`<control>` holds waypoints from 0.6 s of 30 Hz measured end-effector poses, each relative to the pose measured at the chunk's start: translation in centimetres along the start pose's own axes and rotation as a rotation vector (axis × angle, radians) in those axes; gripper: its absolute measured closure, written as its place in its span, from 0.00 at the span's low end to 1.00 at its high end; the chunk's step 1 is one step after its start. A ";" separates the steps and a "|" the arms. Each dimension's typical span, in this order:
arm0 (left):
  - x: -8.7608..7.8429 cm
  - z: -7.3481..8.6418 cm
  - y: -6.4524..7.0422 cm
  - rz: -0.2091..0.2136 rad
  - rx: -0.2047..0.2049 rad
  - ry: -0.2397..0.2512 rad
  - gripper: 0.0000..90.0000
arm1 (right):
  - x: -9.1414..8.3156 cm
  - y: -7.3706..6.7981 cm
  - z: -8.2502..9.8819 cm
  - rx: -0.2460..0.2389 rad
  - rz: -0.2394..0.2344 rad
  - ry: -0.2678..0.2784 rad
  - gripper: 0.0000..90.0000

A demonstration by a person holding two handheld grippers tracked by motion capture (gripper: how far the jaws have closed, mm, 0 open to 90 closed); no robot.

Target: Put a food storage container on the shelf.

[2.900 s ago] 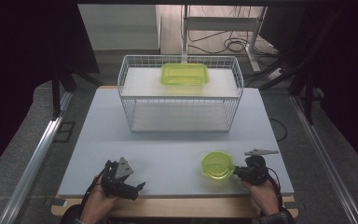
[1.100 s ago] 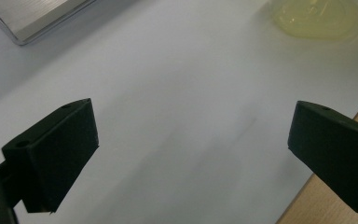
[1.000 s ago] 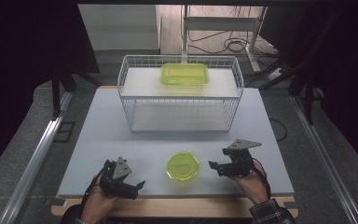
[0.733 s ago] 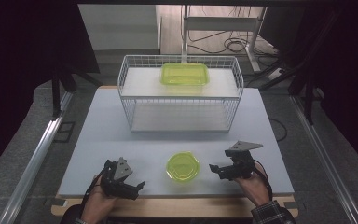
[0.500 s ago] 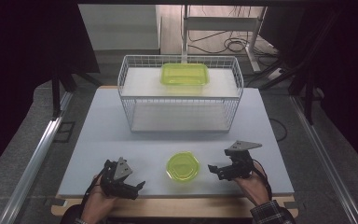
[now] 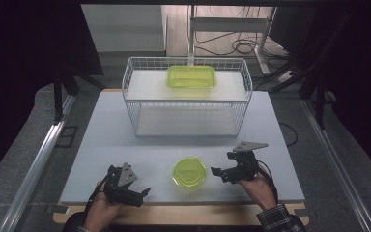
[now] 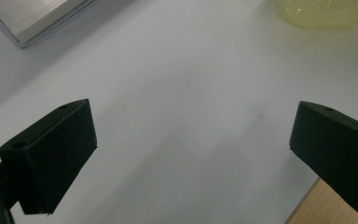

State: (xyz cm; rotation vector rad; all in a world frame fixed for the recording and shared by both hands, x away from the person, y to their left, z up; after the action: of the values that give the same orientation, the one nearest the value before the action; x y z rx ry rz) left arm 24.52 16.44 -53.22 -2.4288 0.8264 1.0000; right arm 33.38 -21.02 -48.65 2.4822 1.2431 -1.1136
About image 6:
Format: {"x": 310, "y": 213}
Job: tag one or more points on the aluminium rail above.
{"x": 335, "y": 167}
{"x": 35, "y": 167}

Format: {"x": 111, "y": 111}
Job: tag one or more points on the person's right hand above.
{"x": 262, "y": 191}

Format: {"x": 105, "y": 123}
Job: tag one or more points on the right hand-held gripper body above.
{"x": 246, "y": 167}

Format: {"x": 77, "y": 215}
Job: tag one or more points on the rectangular green plastic container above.
{"x": 191, "y": 77}

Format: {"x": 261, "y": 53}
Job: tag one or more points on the black metal stand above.
{"x": 319, "y": 96}
{"x": 58, "y": 96}

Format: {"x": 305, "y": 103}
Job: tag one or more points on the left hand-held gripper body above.
{"x": 124, "y": 193}

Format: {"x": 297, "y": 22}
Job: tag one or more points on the round green plastic container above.
{"x": 190, "y": 172}

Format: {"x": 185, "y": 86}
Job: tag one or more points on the white cabinet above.
{"x": 125, "y": 29}

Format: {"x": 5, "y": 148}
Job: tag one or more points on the person's left hand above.
{"x": 98, "y": 214}

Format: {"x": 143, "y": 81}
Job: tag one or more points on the white metal desk frame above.
{"x": 225, "y": 24}

